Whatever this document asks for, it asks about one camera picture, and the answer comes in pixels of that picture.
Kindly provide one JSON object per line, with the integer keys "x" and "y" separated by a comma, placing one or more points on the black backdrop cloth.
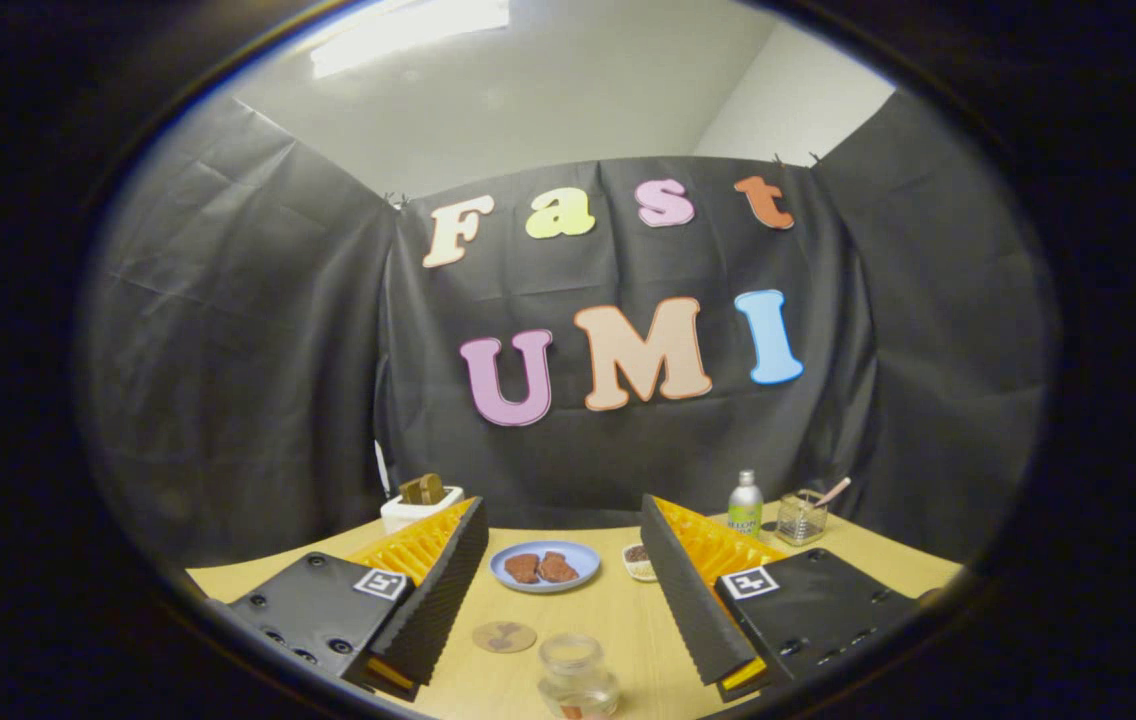
{"x": 258, "y": 330}

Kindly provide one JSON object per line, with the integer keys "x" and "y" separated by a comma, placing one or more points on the round cork coaster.
{"x": 504, "y": 637}

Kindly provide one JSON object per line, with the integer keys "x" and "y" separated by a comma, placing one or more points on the clear square glass container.
{"x": 800, "y": 518}

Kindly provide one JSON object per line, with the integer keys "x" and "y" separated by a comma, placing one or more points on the brown cookie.
{"x": 523, "y": 568}
{"x": 558, "y": 567}

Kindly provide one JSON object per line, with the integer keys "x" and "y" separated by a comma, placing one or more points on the clear glass cup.
{"x": 577, "y": 678}

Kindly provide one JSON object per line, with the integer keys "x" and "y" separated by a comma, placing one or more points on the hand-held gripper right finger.
{"x": 688, "y": 600}

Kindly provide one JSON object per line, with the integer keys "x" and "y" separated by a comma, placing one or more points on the wooden table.
{"x": 618, "y": 620}

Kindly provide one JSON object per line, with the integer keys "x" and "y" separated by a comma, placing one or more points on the white square box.
{"x": 403, "y": 512}

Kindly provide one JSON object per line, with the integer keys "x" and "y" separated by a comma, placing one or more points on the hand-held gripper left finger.
{"x": 443, "y": 590}

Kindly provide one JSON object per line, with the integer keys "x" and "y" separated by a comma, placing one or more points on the blue plate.
{"x": 578, "y": 553}

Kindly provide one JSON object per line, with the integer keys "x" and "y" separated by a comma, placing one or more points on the small white dish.
{"x": 639, "y": 562}

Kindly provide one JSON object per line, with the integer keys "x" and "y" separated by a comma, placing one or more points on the silver green-label juice bottle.
{"x": 745, "y": 505}

